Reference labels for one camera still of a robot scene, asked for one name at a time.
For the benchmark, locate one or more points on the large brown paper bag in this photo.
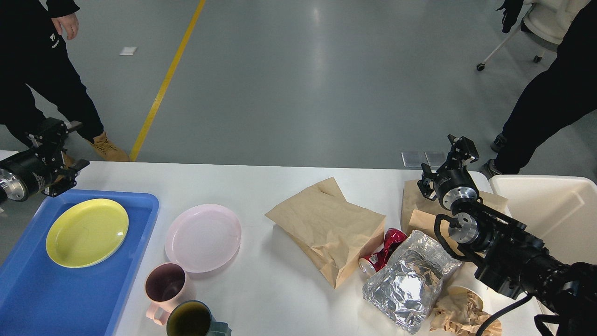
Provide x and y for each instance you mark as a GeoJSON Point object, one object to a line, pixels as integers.
{"type": "Point", "coordinates": [331, 231]}

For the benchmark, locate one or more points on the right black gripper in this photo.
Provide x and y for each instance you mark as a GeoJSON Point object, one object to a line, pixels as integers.
{"type": "Point", "coordinates": [455, 185]}

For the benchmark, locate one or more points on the person in black left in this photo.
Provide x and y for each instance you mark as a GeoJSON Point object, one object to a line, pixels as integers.
{"type": "Point", "coordinates": [34, 58]}

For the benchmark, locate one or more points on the crumpled aluminium foil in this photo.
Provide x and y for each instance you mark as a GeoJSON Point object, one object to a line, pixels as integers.
{"type": "Point", "coordinates": [406, 289]}

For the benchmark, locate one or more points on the pink plate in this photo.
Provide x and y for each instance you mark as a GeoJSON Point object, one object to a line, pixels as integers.
{"type": "Point", "coordinates": [203, 238]}

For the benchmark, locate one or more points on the white side table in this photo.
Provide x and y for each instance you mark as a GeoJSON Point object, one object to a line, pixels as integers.
{"type": "Point", "coordinates": [5, 154]}

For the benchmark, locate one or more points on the pink mug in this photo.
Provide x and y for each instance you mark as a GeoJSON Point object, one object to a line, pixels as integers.
{"type": "Point", "coordinates": [167, 286]}

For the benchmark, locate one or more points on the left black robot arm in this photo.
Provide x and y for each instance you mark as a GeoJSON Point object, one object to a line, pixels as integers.
{"type": "Point", "coordinates": [43, 167]}

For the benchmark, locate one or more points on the person in black walking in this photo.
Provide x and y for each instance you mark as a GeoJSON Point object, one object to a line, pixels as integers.
{"type": "Point", "coordinates": [554, 99]}

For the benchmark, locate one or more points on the crushed red soda can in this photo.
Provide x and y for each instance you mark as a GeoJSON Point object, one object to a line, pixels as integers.
{"type": "Point", "coordinates": [373, 263]}

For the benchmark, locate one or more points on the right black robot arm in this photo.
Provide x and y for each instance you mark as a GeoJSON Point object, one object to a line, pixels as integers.
{"type": "Point", "coordinates": [508, 259]}

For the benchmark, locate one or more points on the crumpled brown paper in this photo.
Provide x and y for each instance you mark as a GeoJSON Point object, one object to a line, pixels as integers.
{"type": "Point", "coordinates": [447, 317]}

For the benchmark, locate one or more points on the white plastic bin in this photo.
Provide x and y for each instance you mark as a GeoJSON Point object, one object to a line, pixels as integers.
{"type": "Point", "coordinates": [561, 210]}

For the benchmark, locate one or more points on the paper cup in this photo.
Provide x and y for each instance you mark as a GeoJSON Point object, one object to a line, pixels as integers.
{"type": "Point", "coordinates": [465, 298]}

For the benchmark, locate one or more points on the brown paper bag right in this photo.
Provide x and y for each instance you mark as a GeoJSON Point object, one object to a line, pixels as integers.
{"type": "Point", "coordinates": [419, 213]}

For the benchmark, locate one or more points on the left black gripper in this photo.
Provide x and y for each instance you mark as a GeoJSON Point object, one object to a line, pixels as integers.
{"type": "Point", "coordinates": [24, 174]}

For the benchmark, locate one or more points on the dark green mug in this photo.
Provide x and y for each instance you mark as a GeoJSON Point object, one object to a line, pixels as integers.
{"type": "Point", "coordinates": [193, 318]}

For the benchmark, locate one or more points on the yellow plate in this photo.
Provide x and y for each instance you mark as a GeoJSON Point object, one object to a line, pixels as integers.
{"type": "Point", "coordinates": [87, 233]}

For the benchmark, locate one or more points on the white office chair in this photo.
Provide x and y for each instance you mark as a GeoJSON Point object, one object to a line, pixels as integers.
{"type": "Point", "coordinates": [544, 21]}

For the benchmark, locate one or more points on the blue plastic tray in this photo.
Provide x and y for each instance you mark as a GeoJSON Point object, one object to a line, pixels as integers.
{"type": "Point", "coordinates": [40, 298]}

